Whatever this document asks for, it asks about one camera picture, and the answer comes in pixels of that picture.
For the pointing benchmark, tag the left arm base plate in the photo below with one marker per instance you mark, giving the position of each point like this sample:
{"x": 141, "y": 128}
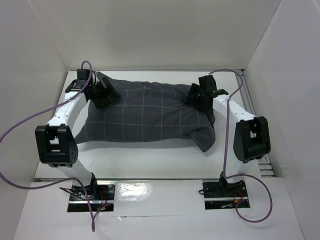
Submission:
{"x": 100, "y": 200}

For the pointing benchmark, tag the dark grey checked pillowcase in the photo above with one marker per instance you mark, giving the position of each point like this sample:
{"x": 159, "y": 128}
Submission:
{"x": 149, "y": 112}

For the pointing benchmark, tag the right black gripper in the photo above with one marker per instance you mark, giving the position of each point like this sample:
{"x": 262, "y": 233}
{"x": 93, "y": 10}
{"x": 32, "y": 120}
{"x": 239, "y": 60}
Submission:
{"x": 196, "y": 93}

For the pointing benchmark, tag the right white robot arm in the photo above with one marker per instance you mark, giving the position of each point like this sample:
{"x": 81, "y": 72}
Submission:
{"x": 247, "y": 136}

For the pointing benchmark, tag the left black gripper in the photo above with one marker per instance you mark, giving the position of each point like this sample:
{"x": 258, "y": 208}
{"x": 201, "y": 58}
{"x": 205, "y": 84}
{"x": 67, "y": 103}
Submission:
{"x": 106, "y": 95}

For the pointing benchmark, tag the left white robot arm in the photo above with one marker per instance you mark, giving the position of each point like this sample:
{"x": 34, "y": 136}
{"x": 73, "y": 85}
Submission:
{"x": 56, "y": 145}

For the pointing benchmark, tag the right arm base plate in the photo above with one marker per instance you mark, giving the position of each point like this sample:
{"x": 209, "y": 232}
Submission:
{"x": 220, "y": 195}

